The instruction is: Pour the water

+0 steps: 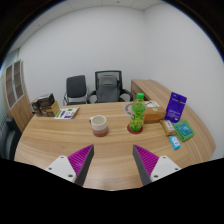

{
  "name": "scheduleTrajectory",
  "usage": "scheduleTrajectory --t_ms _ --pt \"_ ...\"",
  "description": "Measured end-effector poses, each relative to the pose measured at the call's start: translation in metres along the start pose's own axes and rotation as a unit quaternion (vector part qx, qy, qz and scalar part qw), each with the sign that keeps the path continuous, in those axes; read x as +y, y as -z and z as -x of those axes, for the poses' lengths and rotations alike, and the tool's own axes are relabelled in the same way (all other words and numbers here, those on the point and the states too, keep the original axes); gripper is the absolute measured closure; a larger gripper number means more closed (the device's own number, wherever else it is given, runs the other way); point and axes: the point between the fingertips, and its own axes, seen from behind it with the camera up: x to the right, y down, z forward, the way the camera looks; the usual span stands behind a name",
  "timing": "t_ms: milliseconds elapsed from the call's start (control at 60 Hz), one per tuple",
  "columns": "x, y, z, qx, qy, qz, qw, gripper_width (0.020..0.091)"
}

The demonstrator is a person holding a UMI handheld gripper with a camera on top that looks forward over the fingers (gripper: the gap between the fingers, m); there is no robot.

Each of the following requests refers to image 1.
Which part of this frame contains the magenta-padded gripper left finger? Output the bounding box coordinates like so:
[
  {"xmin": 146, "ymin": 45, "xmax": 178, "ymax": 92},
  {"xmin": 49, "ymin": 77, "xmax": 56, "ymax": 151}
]
[{"xmin": 43, "ymin": 143, "xmax": 95, "ymax": 187}]

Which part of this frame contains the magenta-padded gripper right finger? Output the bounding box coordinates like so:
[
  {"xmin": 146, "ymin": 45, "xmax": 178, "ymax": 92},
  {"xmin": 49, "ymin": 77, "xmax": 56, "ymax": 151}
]
[{"xmin": 132, "ymin": 144, "xmax": 182, "ymax": 187}]

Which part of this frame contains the green drink bottle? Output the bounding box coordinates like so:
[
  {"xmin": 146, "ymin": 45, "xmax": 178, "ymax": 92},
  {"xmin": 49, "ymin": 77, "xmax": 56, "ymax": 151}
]
[{"xmin": 128, "ymin": 92, "xmax": 147, "ymax": 133}]

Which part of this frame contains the small tan box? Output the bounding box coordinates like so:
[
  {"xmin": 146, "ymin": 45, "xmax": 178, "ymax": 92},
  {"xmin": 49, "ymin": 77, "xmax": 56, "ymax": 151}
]
[{"xmin": 159, "ymin": 119, "xmax": 177, "ymax": 137}]

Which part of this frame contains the green packet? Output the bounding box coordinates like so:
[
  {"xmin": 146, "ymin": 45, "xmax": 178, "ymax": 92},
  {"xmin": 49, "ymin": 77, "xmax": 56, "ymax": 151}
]
[{"xmin": 172, "ymin": 119, "xmax": 195, "ymax": 143}]

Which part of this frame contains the green and purple leaflet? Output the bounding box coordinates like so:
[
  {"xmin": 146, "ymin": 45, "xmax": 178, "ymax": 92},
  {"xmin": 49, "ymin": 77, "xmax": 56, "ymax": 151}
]
[{"xmin": 53, "ymin": 106, "xmax": 80, "ymax": 120}]

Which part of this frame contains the white and brown mug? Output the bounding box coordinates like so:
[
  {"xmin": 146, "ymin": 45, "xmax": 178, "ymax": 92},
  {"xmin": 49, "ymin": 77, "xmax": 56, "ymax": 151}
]
[{"xmin": 88, "ymin": 114, "xmax": 110, "ymax": 138}]

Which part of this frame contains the open cardboard box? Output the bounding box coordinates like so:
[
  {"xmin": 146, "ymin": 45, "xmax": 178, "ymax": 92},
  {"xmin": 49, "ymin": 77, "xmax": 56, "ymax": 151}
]
[{"xmin": 39, "ymin": 100, "xmax": 61, "ymax": 118}]

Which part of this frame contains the purple pouch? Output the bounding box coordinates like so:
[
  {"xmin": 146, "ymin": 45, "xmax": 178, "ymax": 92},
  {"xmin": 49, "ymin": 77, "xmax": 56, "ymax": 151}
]
[{"xmin": 164, "ymin": 91, "xmax": 188, "ymax": 124}]

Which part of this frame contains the black sofa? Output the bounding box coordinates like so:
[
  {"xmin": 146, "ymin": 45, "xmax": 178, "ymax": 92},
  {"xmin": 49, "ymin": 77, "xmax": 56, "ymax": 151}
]
[{"xmin": 0, "ymin": 116, "xmax": 23, "ymax": 161}]

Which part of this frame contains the small dark brown box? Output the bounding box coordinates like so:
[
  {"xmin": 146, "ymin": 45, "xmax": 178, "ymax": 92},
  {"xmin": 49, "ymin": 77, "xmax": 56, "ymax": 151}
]
[{"xmin": 30, "ymin": 97, "xmax": 43, "ymax": 117}]

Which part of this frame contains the wooden shelf cabinet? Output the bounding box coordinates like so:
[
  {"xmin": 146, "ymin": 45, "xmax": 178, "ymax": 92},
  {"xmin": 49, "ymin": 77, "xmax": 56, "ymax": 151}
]
[{"xmin": 2, "ymin": 59, "xmax": 34, "ymax": 133}]

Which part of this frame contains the wide dark brown box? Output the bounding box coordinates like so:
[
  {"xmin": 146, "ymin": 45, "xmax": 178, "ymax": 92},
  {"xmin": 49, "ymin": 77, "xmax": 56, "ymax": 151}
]
[{"xmin": 37, "ymin": 92, "xmax": 56, "ymax": 108}]

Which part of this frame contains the black mesh office chair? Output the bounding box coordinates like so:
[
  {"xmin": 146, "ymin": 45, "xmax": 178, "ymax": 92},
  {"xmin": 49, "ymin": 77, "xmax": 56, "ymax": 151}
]
[{"xmin": 87, "ymin": 69, "xmax": 134, "ymax": 104}]

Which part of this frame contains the grey backpack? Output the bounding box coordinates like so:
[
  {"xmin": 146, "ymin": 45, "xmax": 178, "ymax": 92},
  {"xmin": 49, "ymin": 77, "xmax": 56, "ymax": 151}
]
[{"xmin": 96, "ymin": 74, "xmax": 120, "ymax": 103}]

